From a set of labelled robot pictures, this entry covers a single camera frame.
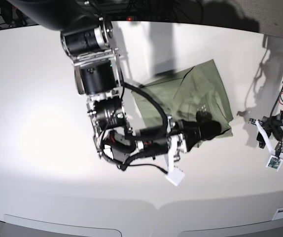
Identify green T-shirt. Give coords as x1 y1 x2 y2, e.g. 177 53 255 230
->
139 60 233 148

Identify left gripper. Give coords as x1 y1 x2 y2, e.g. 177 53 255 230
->
248 115 283 171

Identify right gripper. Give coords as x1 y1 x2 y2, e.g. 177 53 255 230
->
165 111 222 186

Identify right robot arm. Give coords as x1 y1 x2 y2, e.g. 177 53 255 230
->
12 0 221 185

